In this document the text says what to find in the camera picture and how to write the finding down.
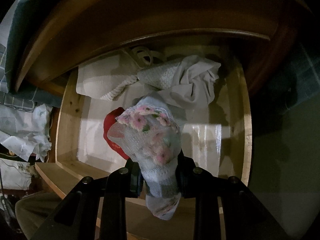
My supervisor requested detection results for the pale printed cloth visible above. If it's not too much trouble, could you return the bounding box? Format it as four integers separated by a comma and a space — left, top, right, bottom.
0, 102, 53, 163

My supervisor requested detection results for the dark checked cloth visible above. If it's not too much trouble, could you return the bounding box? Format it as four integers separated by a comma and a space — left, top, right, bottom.
262, 42, 320, 110

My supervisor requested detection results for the floral mesh sock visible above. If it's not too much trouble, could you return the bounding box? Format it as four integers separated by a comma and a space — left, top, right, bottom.
107, 96, 182, 221

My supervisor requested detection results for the white ribbed tank top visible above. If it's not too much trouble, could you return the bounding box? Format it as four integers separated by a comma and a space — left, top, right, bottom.
76, 45, 165, 100

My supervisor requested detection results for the grey striped blanket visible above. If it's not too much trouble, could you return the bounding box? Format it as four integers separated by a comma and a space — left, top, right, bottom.
0, 0, 63, 110

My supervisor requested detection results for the red underwear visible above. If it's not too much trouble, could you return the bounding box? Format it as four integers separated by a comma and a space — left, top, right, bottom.
104, 107, 132, 160

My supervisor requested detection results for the wooden drawer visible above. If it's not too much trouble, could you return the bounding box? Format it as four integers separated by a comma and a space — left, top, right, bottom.
35, 37, 253, 240

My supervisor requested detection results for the wooden nightstand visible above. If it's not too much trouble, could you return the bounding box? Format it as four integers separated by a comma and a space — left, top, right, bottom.
14, 0, 304, 100

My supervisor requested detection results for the white honeycomb pattern underwear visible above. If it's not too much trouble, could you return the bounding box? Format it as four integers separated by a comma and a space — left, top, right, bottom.
137, 55, 222, 110

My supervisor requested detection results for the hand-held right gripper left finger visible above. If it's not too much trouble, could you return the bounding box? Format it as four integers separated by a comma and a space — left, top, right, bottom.
30, 159, 145, 240

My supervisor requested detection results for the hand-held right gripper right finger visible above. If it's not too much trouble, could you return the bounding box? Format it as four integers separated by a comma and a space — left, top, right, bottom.
175, 152, 290, 240

